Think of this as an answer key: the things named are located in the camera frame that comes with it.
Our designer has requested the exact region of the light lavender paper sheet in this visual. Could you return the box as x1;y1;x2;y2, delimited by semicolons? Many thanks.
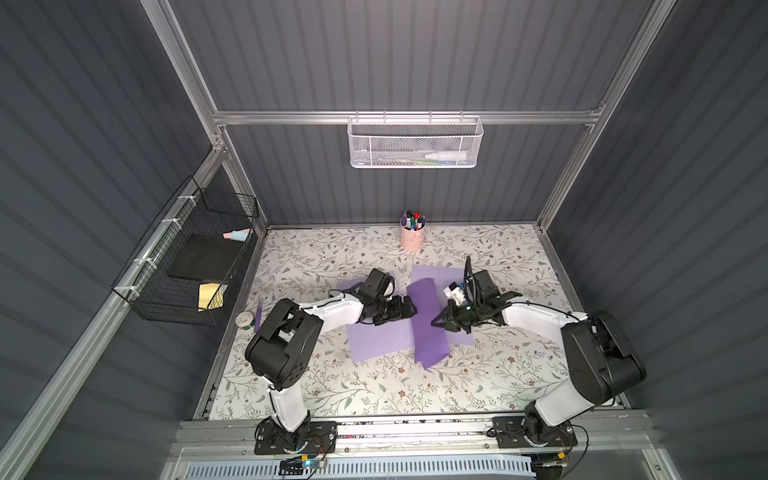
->
411;265;475;347
340;268;414;363

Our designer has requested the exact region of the dark purple paper sheet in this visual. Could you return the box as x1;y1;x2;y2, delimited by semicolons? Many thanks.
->
406;278;450;370

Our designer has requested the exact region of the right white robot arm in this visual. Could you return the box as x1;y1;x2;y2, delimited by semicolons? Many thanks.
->
431;258;647;448

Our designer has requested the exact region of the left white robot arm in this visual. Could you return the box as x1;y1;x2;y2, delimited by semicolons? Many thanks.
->
244;268;418;434

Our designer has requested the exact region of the pink pen cup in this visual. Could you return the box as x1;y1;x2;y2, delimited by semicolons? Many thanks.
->
400;210;426;252

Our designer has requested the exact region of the green dot sticker roll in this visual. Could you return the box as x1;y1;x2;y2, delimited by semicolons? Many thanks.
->
235;311;255;330

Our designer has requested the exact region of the white marker in basket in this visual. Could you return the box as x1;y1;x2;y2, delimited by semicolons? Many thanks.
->
425;151;468;164

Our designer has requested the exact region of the pastel sticky note stack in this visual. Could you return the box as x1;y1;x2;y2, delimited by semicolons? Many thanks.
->
223;229;252;242

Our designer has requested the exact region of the yellow sticky note pad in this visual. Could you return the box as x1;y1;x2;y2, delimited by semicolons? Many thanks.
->
198;283;228;311

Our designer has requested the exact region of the white perforated vent panel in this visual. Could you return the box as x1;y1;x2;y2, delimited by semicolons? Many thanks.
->
181;454;536;479

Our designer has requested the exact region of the black notebook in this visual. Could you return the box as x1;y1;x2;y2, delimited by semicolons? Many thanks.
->
168;234;242;283

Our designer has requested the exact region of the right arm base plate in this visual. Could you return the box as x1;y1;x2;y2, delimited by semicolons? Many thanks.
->
486;415;578;450

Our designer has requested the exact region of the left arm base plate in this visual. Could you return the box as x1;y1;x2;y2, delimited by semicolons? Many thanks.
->
254;417;338;456

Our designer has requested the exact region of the white wire mesh basket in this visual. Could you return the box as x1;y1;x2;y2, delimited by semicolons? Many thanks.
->
347;114;484;169

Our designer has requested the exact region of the black wire wall basket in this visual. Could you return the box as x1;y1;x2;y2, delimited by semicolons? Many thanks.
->
113;180;260;327

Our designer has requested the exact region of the aluminium front rail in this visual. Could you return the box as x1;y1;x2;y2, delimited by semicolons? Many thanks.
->
169;409;661;460

